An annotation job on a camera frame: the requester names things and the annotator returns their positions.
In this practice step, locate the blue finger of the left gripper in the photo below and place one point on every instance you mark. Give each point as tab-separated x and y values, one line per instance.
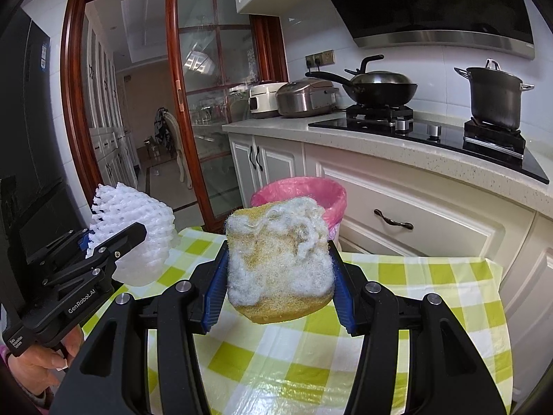
85	240

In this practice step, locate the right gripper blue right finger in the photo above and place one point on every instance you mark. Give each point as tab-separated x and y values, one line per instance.
343	291

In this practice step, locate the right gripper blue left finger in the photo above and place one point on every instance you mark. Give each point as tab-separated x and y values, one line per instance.
215	287

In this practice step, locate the white foam fruit net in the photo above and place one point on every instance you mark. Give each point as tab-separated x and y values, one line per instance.
136	229

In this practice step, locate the yellow sponge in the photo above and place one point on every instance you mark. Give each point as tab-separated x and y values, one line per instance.
279	264

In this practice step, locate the white kitchen cabinets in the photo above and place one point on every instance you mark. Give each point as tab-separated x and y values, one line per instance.
459	206

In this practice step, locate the person's left hand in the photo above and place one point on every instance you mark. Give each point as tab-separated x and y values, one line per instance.
34	369

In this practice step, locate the green checkered tablecloth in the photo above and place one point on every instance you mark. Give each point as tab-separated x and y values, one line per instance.
307	366

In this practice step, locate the black refrigerator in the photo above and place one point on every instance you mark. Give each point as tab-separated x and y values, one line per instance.
37	205

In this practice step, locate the white dining chair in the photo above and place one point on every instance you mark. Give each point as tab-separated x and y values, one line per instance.
167	133

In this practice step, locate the white rice cooker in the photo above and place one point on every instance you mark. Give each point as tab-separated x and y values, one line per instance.
262	100

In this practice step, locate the silver rice cooker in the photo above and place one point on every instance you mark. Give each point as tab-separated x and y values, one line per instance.
306	97

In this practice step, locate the black wok pan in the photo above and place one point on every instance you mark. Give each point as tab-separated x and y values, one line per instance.
372	88

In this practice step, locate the black gas stove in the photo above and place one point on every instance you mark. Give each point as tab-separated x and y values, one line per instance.
502	146

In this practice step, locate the red wooden sliding door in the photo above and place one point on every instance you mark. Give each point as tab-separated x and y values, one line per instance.
73	105

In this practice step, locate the dark stock pot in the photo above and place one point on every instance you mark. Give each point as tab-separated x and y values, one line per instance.
495	95

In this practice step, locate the range hood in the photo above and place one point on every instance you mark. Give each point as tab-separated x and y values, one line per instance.
501	25

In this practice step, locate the black drawer handle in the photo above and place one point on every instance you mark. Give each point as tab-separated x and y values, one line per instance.
391	222

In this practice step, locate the wall power outlet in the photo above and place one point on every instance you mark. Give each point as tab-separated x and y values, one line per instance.
326	58

